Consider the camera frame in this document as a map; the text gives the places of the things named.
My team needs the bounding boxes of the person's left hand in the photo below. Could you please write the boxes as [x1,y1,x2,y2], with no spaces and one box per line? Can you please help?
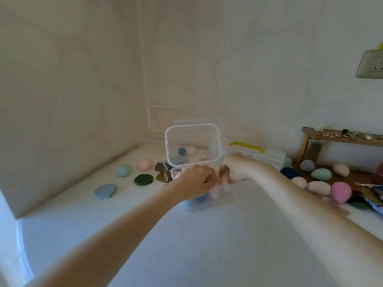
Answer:
[176,165,218,202]

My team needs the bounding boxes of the pink sponge inside container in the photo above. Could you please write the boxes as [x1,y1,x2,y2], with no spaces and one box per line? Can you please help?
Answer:
[211,166,237,198]

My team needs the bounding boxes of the clear plastic container lid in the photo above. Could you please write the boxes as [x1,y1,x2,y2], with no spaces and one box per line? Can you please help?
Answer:
[164,124,222,169]

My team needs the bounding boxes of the wooden shelf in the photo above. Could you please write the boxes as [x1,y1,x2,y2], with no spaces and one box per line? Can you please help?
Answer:
[295,127,383,192]

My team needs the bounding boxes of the clear flat plastic lid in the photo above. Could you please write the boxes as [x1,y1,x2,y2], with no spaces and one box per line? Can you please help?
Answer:
[148,105,183,132]

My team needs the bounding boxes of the person's left forearm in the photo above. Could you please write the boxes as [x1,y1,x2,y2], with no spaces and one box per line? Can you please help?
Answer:
[24,184,186,287]

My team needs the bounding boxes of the blue sponge inside container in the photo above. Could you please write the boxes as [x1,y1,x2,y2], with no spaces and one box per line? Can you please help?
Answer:
[187,193,210,206]

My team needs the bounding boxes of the person's right hand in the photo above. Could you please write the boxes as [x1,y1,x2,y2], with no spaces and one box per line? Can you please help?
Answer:
[220,153,255,186]

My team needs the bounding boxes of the grey wall socket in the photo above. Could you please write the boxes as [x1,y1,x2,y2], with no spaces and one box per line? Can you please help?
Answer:
[355,49,383,79]

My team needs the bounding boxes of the clear plastic container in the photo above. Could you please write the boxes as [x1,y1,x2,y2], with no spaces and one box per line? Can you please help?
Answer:
[171,164,234,212]

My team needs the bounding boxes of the pile of flat powder puffs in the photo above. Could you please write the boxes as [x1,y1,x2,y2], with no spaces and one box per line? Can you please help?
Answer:
[348,184,383,214]

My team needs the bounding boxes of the clear box with yellow handle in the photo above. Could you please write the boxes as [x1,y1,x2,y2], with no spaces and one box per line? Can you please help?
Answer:
[222,142,287,171]

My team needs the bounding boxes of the dark green flat powder puff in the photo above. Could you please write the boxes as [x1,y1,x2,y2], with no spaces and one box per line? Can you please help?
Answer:
[134,174,154,186]

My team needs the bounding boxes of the dark blue makeup sponge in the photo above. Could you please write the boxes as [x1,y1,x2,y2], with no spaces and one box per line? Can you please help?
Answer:
[280,167,304,180]

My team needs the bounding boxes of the magenta egg makeup sponge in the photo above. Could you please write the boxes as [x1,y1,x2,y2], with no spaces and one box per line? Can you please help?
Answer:
[331,182,352,204]

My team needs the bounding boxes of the dark red object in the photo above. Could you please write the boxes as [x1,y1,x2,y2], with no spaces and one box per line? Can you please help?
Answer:
[372,162,383,186]

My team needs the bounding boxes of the blue flat powder puff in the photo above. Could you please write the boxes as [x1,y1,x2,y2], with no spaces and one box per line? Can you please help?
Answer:
[94,184,117,200]

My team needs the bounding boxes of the row of small metal trinkets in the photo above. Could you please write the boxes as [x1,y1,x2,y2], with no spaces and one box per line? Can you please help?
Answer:
[311,125,383,140]

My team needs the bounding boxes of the person's right forearm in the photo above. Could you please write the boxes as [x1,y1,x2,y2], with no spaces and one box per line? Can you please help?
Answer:
[250,160,383,287]

